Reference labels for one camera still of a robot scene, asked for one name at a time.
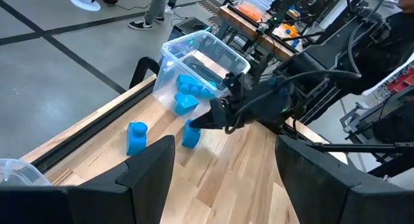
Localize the person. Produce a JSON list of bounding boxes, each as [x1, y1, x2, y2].
[[127, 0, 182, 31], [352, 0, 414, 95]]

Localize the black arched bracket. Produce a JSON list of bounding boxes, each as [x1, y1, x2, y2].
[[129, 56, 162, 89]]

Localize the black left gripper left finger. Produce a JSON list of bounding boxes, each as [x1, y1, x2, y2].
[[0, 135, 176, 224]]

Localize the wooden workbench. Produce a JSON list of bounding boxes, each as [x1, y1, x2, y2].
[[217, 3, 297, 62]]

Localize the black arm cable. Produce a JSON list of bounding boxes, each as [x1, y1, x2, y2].
[[224, 69, 362, 135]]

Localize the white round floor stand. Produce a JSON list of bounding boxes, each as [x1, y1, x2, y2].
[[69, 0, 102, 12]]

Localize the black computer tower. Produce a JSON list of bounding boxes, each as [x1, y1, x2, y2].
[[168, 16, 212, 42]]

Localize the clear plastic storage bin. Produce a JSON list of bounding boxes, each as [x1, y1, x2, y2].
[[0, 158, 52, 187], [152, 30, 252, 118]]

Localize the clear container orange contents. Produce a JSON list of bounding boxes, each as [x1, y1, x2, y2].
[[237, 0, 276, 23]]

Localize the grey metal side table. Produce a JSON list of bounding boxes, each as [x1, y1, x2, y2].
[[339, 84, 414, 147]]

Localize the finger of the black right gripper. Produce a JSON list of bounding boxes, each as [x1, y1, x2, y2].
[[189, 97, 229, 131]]

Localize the black aluminium table frame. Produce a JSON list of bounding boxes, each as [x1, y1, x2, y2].
[[32, 82, 157, 174]]

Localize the red parts tray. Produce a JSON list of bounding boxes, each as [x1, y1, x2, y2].
[[386, 67, 414, 95]]

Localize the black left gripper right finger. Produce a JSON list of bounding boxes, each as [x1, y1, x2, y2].
[[274, 135, 414, 224]]

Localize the black frame strut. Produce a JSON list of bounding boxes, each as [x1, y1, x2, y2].
[[305, 141, 414, 179]]

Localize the long blue toy block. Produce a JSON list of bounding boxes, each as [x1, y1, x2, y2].
[[175, 74, 218, 100]]

